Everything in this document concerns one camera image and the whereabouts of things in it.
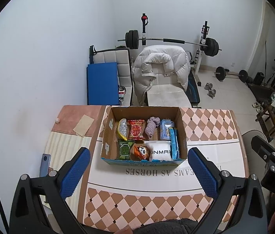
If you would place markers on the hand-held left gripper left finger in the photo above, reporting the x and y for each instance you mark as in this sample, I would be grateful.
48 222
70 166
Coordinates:
76 173

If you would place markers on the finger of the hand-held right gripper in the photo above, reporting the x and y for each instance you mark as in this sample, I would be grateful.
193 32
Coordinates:
261 147

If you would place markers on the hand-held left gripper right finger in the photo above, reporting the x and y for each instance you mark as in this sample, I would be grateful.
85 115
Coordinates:
202 173

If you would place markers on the long blue packet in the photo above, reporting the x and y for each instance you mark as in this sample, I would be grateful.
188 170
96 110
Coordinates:
174 143

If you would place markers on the white pillow pack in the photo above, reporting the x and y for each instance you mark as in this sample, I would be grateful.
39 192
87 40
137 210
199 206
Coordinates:
160 152

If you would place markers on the cardboard box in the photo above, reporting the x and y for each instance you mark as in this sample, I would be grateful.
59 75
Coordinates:
108 131

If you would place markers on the green snack packet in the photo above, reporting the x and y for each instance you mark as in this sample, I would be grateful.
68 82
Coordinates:
124 150

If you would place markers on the light blue tissue packet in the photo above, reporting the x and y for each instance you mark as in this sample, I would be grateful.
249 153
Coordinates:
165 130

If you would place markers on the yellow grey mesh packet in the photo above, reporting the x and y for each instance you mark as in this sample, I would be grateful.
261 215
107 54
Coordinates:
123 129

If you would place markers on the orange panda snack packet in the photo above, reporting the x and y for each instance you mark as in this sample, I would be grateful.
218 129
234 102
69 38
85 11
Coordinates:
140 152

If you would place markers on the purple socks bundle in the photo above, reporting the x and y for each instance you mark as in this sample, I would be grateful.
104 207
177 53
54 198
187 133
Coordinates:
151 128

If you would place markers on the red snack packet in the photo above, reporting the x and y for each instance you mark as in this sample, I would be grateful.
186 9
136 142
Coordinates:
136 130

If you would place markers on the grey chair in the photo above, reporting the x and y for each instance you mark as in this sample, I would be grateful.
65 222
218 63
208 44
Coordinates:
248 146

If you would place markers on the cream striped mat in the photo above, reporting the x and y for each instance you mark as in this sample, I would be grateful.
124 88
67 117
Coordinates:
62 146

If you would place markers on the grey blue phone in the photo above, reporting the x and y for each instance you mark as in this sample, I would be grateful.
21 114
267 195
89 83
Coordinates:
45 163

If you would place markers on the white shoe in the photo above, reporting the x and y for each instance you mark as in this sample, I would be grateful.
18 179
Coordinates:
260 107
255 105

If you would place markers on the beige paper piece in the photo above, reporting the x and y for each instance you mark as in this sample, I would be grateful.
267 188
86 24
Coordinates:
84 125

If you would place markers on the dark wooden rack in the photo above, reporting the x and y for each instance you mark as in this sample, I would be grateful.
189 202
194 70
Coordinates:
261 90

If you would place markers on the pink mat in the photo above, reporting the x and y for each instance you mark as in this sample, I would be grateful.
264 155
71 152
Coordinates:
67 117

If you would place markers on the black speaker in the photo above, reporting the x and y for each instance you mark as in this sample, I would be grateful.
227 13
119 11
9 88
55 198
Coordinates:
258 78

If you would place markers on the person's dark fleece clothing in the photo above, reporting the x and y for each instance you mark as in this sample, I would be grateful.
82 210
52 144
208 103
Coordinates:
166 226

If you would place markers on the small barbell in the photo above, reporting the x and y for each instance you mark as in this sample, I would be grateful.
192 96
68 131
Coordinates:
232 73

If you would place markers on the black weight bench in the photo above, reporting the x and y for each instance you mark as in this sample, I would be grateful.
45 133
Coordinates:
193 90

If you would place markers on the beige padded chair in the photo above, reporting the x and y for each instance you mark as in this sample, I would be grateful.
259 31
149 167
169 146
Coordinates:
166 95
118 61

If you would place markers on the blue foam mat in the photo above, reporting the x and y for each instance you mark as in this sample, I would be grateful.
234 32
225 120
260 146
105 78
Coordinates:
102 82

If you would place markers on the white barbell rack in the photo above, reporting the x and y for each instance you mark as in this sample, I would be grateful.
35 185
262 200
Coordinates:
198 63

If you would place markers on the white puffer jacket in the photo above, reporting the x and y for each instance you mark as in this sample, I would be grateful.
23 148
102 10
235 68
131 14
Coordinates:
161 61

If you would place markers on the black exercise bar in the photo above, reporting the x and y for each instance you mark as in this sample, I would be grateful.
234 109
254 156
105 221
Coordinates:
91 52

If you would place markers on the barbell with black plates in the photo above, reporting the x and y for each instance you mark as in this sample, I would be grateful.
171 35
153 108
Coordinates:
174 40

